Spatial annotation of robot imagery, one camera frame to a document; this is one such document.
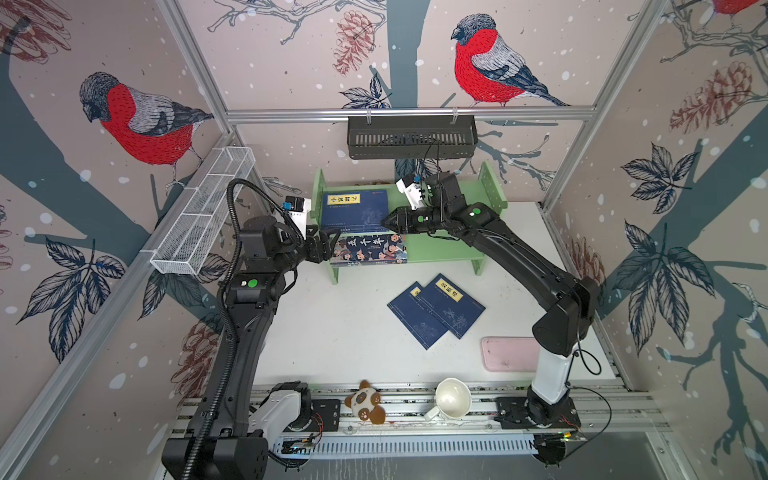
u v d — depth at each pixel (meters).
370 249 0.90
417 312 0.92
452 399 0.75
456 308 0.90
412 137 1.04
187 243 0.71
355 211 0.80
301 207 0.61
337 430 0.72
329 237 0.63
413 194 0.70
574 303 0.46
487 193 0.87
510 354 0.81
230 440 0.36
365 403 0.73
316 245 0.61
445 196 0.60
